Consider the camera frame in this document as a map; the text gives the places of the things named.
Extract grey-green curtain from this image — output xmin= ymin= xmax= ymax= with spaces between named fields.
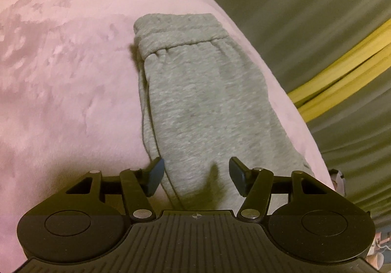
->
xmin=162 ymin=0 xmax=391 ymax=226

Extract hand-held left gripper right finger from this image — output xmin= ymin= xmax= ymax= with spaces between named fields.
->
xmin=229 ymin=157 xmax=333 ymax=222

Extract grey sweat pants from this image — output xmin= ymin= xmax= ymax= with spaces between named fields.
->
xmin=133 ymin=12 xmax=315 ymax=211

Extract pink plush blanket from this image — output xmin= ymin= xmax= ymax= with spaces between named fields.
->
xmin=0 ymin=0 xmax=337 ymax=261

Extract pink and grey cloth item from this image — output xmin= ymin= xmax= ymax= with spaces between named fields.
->
xmin=329 ymin=169 xmax=346 ymax=192

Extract yellow curtain band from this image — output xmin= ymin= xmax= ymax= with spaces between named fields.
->
xmin=287 ymin=21 xmax=391 ymax=123

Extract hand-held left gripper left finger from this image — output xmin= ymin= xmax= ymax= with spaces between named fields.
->
xmin=65 ymin=157 xmax=165 ymax=222

